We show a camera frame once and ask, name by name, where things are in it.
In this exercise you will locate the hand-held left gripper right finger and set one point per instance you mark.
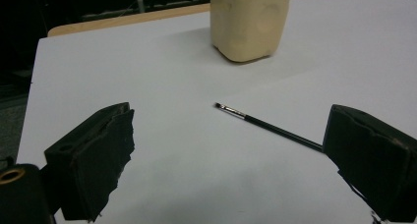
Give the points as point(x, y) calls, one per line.
point(377, 158)

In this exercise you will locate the thin black makeup brush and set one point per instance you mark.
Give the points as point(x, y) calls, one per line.
point(278, 129)

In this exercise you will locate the white table mat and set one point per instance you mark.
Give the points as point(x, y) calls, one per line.
point(196, 171)

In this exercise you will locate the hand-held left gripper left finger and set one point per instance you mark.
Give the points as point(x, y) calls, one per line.
point(88, 161)

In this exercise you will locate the beige square holder cup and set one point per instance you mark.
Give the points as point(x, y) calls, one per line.
point(249, 24)

